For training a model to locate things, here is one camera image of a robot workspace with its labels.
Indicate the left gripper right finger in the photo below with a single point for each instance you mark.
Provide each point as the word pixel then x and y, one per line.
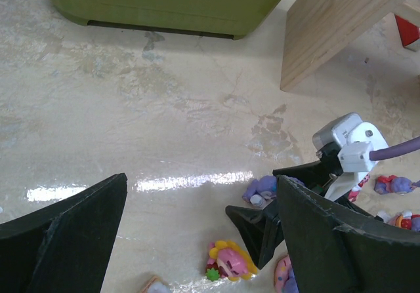
pixel 398 270

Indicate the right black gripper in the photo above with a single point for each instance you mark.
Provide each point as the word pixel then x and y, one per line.
pixel 316 229

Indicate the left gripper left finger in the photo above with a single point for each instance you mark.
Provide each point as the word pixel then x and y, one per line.
pixel 66 246

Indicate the purple bunny with bottle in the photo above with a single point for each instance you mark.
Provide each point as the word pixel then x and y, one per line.
pixel 260 192

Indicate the purple bunny pink donut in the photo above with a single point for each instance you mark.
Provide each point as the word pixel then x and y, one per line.
pixel 284 277

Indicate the wooden two-tier shelf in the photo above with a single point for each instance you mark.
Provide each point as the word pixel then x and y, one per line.
pixel 316 30

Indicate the red white box behind shelf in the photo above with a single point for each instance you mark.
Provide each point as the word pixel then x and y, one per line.
pixel 409 34

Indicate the pink bear yellow flower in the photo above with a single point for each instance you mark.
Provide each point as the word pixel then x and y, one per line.
pixel 227 260

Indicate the pink bear strawberry donut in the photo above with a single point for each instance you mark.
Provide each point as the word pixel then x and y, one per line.
pixel 355 191

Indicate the purple bunny orange cup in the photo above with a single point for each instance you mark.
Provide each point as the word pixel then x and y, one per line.
pixel 405 220

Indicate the red strawberry bear figure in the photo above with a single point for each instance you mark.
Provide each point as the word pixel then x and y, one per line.
pixel 155 285

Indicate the small purple bunny lying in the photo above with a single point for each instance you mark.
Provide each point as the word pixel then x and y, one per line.
pixel 394 184

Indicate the green plastic basin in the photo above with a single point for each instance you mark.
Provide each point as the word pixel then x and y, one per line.
pixel 236 18

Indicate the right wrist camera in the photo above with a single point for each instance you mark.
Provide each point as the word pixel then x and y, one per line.
pixel 355 139

